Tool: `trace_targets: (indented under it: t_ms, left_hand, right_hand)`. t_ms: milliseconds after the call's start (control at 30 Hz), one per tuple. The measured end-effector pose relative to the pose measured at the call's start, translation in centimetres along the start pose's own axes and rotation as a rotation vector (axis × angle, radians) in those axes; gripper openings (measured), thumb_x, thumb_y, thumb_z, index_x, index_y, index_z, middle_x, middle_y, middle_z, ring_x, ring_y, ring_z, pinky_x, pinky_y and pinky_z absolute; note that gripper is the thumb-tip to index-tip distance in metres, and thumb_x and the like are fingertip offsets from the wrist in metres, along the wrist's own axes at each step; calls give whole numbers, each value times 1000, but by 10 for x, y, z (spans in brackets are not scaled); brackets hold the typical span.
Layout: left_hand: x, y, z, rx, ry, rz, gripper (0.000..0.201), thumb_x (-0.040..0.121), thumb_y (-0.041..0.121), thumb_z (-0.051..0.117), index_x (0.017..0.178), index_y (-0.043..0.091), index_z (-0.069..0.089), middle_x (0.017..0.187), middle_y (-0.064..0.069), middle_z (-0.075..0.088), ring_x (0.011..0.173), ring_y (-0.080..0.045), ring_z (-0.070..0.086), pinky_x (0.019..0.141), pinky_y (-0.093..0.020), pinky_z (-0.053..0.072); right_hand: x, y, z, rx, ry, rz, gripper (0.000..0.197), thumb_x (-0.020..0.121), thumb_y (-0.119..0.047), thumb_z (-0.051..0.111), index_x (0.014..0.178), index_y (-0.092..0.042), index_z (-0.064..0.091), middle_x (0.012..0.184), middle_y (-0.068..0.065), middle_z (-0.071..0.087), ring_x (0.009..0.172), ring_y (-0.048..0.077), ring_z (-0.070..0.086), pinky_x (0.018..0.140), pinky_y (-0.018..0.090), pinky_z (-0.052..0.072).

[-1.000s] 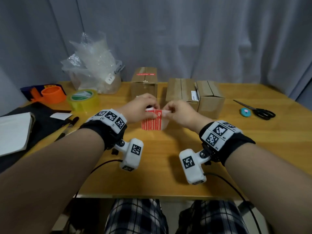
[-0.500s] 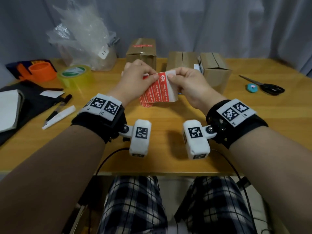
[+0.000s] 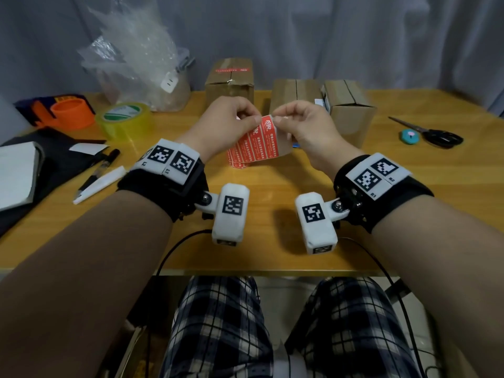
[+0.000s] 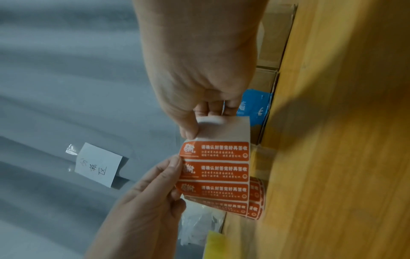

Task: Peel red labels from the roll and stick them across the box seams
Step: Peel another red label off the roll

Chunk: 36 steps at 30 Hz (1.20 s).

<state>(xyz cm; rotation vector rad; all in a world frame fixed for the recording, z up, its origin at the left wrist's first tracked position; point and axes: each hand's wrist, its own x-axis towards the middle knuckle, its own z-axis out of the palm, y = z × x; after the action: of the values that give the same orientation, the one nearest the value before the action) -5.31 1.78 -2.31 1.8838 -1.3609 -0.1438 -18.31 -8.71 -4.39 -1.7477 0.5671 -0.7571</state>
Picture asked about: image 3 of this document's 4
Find person's left hand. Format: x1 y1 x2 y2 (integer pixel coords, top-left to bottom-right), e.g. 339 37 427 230
175 96 263 165

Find person's right hand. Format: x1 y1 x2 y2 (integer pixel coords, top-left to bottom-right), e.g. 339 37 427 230
271 99 358 181

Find cardboard box with pale tape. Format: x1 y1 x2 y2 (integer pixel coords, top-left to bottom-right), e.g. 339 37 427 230
204 57 256 112

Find roll of red stickers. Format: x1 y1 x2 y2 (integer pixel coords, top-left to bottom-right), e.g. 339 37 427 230
227 115 295 170

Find cardboard box with blue tape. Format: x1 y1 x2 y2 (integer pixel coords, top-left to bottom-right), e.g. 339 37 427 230
269 78 327 149

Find plain cardboard box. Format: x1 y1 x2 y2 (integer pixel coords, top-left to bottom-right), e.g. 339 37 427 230
321 79 378 150

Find person's left forearm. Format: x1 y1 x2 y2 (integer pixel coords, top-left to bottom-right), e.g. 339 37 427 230
0 190 175 378

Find person's right forearm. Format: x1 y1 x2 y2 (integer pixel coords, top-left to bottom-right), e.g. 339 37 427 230
369 194 504 378

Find black left wristband with markers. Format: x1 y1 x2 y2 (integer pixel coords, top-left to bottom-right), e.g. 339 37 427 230
117 138 210 223

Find black wristband with markers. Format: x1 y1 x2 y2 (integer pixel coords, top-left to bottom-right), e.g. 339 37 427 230
333 152 435 234
117 138 210 223

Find yellow packing tape roll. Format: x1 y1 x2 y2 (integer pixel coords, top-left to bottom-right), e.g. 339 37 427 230
94 102 153 141

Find black right wristband with markers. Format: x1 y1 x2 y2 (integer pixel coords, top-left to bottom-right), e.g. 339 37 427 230
333 152 435 234

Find grey curtain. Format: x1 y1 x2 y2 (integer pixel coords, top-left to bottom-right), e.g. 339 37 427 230
0 0 504 143

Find clear bubble wrap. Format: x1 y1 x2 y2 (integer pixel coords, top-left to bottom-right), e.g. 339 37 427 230
77 0 196 111

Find black pen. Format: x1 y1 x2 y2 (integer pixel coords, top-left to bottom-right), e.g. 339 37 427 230
73 148 121 200

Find white paper slip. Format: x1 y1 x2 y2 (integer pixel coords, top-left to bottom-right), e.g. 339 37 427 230
69 142 109 156

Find orange and navy tape dispenser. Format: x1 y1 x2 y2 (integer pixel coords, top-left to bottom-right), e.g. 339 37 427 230
14 94 97 133

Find plaid shorts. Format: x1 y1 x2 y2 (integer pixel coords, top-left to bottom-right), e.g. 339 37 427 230
159 275 423 378

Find white notebook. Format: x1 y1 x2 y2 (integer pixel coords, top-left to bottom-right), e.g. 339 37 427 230
0 141 45 213

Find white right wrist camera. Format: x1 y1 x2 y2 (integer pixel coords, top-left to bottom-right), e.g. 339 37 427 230
294 192 351 256

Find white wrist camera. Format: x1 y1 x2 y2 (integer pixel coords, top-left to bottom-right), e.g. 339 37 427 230
294 192 351 256
195 183 251 248

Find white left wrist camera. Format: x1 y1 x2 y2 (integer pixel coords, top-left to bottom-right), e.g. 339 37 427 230
195 183 251 248

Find black handled scissors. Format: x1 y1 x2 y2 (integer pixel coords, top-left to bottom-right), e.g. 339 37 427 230
388 115 465 150

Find black cable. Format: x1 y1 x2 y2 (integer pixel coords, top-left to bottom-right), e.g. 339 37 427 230
143 228 214 378
340 236 429 378

